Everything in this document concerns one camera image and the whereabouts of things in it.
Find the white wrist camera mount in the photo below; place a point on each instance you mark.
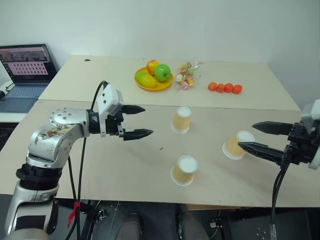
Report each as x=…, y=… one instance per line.
x=311, y=112
x=108, y=96

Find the red yellow apple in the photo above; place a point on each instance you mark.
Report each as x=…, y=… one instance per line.
x=152, y=66

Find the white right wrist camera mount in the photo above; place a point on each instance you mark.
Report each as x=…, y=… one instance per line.
x=311, y=112

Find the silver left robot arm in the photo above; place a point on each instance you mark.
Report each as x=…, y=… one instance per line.
x=57, y=140

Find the yellow plate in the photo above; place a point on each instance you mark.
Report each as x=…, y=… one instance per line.
x=162, y=86

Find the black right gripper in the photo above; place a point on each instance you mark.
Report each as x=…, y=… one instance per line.
x=301, y=147

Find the open grey laptop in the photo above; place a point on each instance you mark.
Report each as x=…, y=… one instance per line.
x=25, y=65

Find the yellow green mango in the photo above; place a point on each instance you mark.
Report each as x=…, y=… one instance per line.
x=146, y=79

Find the red tape strip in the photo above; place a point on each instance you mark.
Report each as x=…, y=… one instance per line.
x=75, y=207

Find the green apple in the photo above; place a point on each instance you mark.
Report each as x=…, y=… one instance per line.
x=162, y=72

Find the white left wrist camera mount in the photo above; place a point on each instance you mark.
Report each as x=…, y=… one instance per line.
x=108, y=96

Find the dark rounded shape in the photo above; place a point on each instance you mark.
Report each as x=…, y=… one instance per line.
x=190, y=226
x=131, y=226

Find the tan paper cup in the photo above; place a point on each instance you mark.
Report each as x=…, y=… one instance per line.
x=231, y=150
x=183, y=172
x=181, y=122

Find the small orange tangerine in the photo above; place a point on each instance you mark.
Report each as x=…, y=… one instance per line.
x=220, y=88
x=228, y=87
x=237, y=89
x=212, y=86

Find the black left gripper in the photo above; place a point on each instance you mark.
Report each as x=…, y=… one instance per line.
x=113, y=125

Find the brown cardboard strip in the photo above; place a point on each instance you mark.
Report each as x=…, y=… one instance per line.
x=212, y=207

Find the clear bag of candies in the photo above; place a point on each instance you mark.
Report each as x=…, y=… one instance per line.
x=185, y=76

